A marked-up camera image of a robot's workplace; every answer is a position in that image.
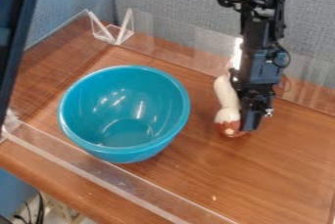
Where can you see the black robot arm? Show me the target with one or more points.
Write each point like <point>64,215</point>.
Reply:
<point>261,24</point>

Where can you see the clear acrylic back barrier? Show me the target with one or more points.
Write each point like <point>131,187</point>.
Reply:
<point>210,52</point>

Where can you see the clear acrylic left barrier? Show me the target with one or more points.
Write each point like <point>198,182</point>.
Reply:
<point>49,64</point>

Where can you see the dark blue foreground post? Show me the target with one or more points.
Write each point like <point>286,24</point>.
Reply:
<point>16,14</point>

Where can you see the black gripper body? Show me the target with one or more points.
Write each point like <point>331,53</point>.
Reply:
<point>258,73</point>

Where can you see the brown and white toy mushroom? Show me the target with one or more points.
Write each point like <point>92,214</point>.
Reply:
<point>227,117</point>

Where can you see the clear acrylic front barrier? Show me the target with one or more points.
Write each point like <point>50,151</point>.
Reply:
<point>116,180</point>

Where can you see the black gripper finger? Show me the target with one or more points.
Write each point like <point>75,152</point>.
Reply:
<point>253,112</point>

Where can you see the clear acrylic corner bracket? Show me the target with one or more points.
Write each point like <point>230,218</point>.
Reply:
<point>109,33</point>

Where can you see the clear acrylic barrier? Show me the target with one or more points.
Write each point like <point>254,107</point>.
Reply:
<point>49,64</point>
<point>210,52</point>
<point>116,180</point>

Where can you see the blue plastic bowl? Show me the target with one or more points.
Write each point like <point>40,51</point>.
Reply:
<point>123,112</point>

